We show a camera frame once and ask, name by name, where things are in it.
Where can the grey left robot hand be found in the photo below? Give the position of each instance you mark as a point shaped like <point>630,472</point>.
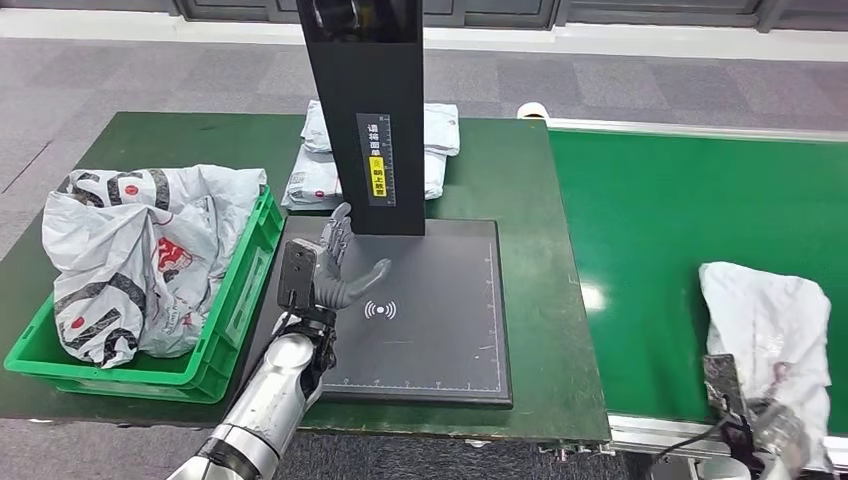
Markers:
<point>334,285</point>

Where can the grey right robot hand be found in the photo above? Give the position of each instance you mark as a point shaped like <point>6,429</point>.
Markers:
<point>785,437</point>

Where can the plain white parcel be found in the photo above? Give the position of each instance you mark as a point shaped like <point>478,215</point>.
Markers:
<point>762,318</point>

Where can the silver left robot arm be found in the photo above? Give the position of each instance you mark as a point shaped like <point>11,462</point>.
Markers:
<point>278,384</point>

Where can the large white flat parcel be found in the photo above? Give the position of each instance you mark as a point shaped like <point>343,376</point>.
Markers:
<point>311,182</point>

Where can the black inbound scanner machine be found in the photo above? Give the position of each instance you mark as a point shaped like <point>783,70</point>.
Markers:
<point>430,331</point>

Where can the small white folded parcel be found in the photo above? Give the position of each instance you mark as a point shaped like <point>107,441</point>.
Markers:
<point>442,127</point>

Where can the green conveyor belt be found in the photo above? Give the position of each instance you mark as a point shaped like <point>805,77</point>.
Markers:
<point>629,265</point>

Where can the white conveyor end roller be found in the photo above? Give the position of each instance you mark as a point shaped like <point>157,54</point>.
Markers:
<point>532,110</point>

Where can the green plastic crate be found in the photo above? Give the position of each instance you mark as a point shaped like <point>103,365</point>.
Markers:
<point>218,331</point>

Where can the ruler label with yellow sticker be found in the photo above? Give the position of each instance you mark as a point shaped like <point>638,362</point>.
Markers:
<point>376,136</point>

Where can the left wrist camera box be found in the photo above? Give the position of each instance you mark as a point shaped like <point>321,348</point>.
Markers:
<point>298,272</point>

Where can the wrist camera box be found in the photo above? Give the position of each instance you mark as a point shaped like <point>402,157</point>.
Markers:
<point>298,272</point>
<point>723,387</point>

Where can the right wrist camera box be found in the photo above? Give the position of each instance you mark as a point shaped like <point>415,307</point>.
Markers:
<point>723,387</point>

